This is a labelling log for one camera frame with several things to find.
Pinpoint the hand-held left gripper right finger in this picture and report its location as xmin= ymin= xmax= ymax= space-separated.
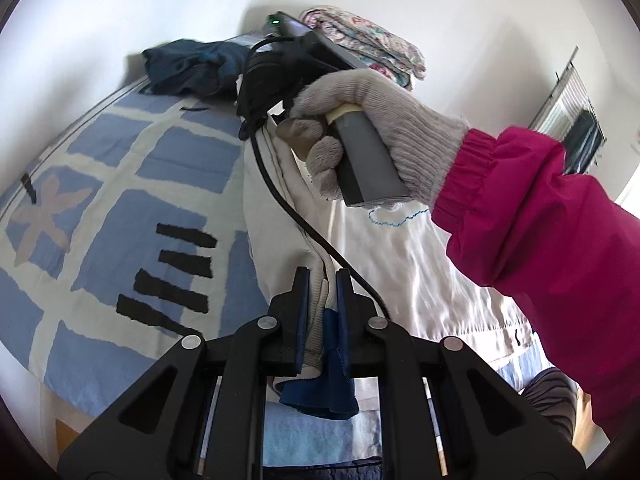
xmin=335 ymin=268 xmax=587 ymax=480

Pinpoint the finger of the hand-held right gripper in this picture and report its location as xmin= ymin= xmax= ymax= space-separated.
xmin=236 ymin=74 xmax=283 ymax=142

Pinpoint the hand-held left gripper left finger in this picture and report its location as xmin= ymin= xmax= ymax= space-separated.
xmin=57 ymin=266 xmax=311 ymax=480

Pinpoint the white and blue jacket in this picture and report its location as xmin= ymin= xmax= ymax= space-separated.
xmin=242 ymin=110 xmax=546 ymax=422

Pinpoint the dark blue garment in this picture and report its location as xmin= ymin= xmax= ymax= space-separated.
xmin=142 ymin=39 xmax=251 ymax=98

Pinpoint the person's right forearm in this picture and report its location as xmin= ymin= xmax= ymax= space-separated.
xmin=432 ymin=127 xmax=640 ymax=431

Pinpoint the person's right hand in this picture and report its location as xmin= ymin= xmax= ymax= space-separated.
xmin=276 ymin=69 xmax=471 ymax=209

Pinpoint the blue checked bedsheet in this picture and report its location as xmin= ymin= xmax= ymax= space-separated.
xmin=0 ymin=77 xmax=556 ymax=413

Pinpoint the folded floral quilt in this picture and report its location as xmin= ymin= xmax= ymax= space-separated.
xmin=299 ymin=7 xmax=427 ymax=92

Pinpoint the light blue towel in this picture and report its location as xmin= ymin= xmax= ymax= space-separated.
xmin=262 ymin=400 xmax=387 ymax=470

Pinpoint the metal rack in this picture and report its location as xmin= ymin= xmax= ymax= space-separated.
xmin=529 ymin=46 xmax=610 ymax=177

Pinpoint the grey striped cloth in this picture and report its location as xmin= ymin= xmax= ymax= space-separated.
xmin=520 ymin=366 xmax=582 ymax=442

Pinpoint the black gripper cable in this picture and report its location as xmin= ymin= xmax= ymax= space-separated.
xmin=247 ymin=34 xmax=392 ymax=322

